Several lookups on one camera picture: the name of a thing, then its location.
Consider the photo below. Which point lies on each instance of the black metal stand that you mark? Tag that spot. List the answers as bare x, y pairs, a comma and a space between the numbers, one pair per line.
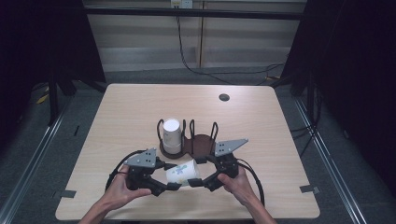
53, 99

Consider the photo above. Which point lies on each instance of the metal floor rail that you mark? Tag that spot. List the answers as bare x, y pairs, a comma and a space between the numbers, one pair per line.
330, 161
28, 174

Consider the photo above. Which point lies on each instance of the grey tape strip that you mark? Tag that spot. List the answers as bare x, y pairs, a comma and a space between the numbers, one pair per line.
65, 194
309, 188

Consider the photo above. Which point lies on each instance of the small black tape piece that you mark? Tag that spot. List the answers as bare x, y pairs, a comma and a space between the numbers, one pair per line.
76, 130

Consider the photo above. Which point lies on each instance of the person's left hand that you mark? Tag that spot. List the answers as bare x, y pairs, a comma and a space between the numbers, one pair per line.
121, 194

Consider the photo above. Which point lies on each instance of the white wall outlet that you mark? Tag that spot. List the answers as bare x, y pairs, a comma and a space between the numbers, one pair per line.
181, 3

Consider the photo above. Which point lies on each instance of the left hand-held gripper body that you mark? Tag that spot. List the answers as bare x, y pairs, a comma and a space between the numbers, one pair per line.
141, 160

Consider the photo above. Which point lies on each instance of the dark curtain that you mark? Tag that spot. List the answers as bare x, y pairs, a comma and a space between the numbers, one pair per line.
40, 40
355, 77

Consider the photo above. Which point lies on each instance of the black horizontal bar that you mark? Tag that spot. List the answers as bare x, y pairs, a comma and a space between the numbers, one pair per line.
193, 13

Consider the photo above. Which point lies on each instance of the white paper cup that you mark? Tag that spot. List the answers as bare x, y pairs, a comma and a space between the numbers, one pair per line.
172, 130
172, 147

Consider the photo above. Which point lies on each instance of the person's right hand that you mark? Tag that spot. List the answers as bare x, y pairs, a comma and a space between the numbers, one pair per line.
241, 188

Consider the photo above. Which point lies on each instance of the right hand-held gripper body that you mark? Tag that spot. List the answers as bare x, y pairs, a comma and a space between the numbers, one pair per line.
229, 146

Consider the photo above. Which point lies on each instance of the dark round table grommet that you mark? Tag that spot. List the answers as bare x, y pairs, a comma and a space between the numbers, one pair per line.
224, 97

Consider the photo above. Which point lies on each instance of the flower print paper cup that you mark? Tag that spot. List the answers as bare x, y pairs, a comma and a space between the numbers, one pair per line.
182, 172

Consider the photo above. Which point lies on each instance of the yellow floor strip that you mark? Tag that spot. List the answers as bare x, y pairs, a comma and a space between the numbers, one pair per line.
42, 98

